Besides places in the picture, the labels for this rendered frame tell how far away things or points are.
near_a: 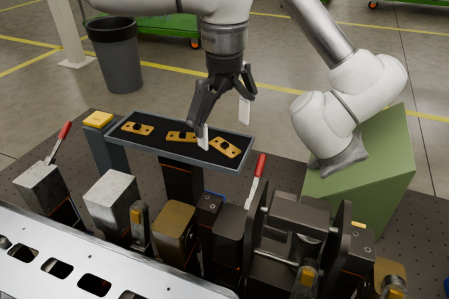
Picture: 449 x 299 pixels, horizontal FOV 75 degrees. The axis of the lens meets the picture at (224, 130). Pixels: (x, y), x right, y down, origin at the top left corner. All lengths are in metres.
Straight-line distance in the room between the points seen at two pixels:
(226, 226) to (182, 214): 0.10
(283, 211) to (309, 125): 0.50
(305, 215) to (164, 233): 0.30
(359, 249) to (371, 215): 0.46
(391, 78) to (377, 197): 0.37
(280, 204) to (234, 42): 0.31
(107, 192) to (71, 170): 0.76
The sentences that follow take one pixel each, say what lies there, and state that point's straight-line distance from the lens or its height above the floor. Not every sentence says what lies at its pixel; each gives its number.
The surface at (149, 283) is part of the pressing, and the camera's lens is 0.72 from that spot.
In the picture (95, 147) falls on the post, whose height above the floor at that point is 1.07.
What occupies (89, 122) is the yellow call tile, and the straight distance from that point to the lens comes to 0.90.
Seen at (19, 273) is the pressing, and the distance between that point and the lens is 0.84.
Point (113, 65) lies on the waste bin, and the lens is 3.29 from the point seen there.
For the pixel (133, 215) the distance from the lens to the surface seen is 0.71.
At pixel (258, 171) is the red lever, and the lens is 0.71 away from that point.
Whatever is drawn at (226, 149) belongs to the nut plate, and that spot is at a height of 1.16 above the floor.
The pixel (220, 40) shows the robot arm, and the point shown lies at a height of 1.45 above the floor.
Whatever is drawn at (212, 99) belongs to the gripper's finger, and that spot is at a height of 1.32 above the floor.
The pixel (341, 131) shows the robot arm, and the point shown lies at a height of 1.04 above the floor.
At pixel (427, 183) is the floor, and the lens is 2.68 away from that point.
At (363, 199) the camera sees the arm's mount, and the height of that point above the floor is 0.90.
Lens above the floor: 1.63
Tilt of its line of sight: 37 degrees down
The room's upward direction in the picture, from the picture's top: straight up
